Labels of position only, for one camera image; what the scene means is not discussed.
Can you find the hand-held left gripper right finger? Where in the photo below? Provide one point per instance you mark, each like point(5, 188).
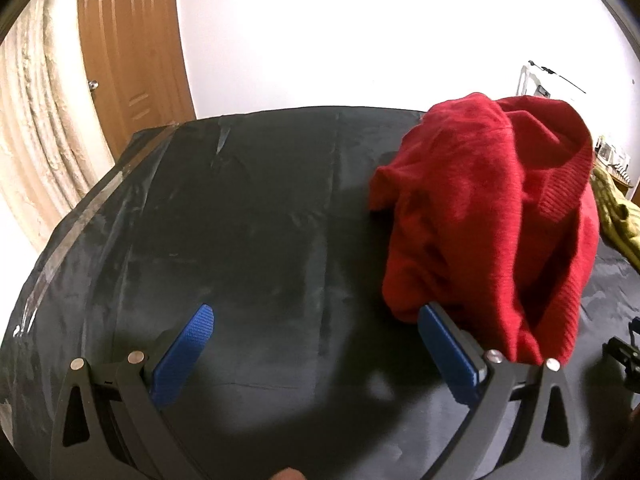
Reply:
point(447, 352)

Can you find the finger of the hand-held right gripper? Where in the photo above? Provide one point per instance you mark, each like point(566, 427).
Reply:
point(622, 352)

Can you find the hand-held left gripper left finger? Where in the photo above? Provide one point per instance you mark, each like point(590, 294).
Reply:
point(187, 345)

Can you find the red knit sweater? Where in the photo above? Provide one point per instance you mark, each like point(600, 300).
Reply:
point(475, 200)

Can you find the person's left hand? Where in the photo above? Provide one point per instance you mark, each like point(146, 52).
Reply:
point(286, 474)

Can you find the black table sheet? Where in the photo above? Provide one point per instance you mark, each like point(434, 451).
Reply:
point(240, 220)

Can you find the olive green sweater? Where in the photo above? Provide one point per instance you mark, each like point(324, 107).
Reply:
point(617, 205)

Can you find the beige curtain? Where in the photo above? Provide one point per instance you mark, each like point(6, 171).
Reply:
point(35, 125)

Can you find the wooden door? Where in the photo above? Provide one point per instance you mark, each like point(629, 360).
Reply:
point(130, 50)

